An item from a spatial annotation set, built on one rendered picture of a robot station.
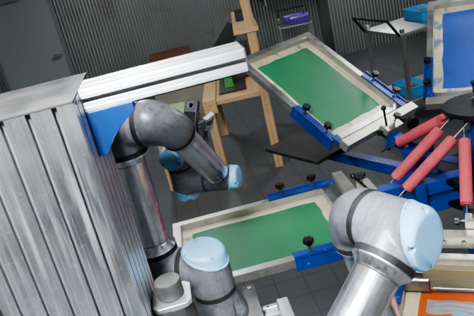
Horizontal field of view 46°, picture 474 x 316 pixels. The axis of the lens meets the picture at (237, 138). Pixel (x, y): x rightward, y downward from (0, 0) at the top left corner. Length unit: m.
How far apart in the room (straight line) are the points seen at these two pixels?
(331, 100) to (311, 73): 0.25
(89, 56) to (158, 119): 8.32
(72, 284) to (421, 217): 0.65
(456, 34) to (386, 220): 2.72
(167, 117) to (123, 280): 0.43
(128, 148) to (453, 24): 2.70
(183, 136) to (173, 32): 8.19
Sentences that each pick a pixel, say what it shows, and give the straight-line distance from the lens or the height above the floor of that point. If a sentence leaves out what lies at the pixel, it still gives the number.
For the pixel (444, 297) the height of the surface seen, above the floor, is 0.96.
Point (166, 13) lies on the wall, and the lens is 9.50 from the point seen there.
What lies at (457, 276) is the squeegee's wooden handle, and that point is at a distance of 2.03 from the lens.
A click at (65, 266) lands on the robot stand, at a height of 1.73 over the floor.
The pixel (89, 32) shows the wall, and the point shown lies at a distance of 9.57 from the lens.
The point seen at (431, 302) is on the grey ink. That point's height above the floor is 0.96.
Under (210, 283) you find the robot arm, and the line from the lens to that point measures 1.50.
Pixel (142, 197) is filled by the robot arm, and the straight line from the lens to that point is 1.46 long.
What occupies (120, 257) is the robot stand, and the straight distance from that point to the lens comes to 1.09.
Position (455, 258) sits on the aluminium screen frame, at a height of 0.99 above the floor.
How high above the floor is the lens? 2.23
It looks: 20 degrees down
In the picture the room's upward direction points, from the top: 13 degrees counter-clockwise
